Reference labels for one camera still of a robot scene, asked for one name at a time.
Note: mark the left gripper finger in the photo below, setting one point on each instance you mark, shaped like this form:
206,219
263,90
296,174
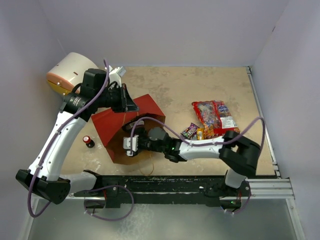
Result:
126,98
132,108

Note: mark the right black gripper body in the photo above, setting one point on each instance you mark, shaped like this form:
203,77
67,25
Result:
145,143

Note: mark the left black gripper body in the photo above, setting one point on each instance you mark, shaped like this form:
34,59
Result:
113,98

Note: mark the red brown paper bag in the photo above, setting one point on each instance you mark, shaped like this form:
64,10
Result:
109,127

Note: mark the brown m&m candy packet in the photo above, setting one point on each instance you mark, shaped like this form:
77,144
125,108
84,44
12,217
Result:
190,133

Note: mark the small yellow candy packet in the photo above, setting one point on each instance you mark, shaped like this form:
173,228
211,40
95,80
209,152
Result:
200,133

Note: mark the large red snack bag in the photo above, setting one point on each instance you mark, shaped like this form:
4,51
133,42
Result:
216,118

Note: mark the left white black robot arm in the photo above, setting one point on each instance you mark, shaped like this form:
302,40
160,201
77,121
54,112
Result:
98,89

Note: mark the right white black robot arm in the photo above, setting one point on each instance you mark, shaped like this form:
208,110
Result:
238,152

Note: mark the dark candy packets in bag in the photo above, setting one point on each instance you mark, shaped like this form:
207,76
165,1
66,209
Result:
130,125

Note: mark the small red black bottle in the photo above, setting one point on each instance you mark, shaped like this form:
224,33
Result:
88,141

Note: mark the white cylindrical toy drawer cabinet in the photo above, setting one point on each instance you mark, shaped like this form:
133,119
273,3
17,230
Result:
69,72

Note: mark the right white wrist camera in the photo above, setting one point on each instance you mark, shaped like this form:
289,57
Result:
130,145

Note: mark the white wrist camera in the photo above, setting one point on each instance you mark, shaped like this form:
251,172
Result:
116,74
130,145

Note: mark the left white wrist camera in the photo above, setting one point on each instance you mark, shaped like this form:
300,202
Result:
116,74

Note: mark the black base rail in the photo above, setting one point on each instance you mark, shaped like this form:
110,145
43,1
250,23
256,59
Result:
208,190

